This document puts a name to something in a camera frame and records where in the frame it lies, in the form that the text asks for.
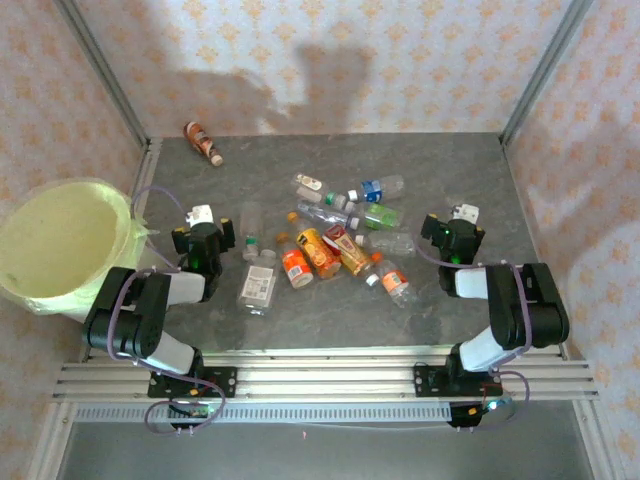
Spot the small lit circuit board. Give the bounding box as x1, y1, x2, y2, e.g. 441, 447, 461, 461
449, 397, 514, 429
172, 399, 217, 419

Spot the aluminium frame post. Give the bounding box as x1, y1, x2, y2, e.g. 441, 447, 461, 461
501, 0, 594, 146
54, 0, 151, 146

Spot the clear bottle blue label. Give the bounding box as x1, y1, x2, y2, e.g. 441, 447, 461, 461
348, 173, 405, 203

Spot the plain clear bottle green collar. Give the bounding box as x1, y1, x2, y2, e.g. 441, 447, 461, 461
239, 201, 264, 261

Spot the white bin with yellow-green bag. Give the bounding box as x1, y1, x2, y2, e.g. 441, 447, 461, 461
0, 179, 151, 324

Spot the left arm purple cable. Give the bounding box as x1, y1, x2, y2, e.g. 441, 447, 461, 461
107, 185, 227, 437

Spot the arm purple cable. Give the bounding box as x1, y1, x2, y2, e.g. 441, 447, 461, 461
414, 234, 531, 431
107, 185, 227, 437

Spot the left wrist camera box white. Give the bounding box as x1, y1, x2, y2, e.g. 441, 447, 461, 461
184, 203, 215, 227

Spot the clear bottle beige label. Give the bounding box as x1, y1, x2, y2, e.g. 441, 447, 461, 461
290, 172, 349, 207

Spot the ribbed clear bottle orange label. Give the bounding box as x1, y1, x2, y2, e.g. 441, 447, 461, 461
370, 252, 419, 309

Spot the square clear bottle white label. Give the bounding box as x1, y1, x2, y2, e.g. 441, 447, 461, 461
235, 248, 279, 317

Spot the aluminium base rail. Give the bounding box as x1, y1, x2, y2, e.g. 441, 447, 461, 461
52, 349, 599, 401

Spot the small bottle orange label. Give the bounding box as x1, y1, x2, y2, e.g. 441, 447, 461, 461
276, 233, 315, 289

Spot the brown coffee bottle cream cap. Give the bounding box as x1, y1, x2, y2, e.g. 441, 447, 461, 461
183, 121, 225, 166

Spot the clear bottle green lime label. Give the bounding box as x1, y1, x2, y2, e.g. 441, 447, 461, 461
344, 201, 405, 230

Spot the grey slotted cable duct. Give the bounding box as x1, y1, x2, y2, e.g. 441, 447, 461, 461
74, 403, 454, 422

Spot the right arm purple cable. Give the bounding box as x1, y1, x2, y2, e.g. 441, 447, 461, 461
414, 234, 531, 431

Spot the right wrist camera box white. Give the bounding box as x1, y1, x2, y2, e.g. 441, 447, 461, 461
451, 203, 482, 225

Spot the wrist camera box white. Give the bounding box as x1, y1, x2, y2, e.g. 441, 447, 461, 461
184, 203, 215, 227
451, 203, 482, 225

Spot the yellow label juice bottle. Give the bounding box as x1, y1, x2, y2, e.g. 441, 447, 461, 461
286, 212, 344, 280

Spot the slim clear bottle white cap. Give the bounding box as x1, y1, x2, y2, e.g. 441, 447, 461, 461
297, 199, 360, 231

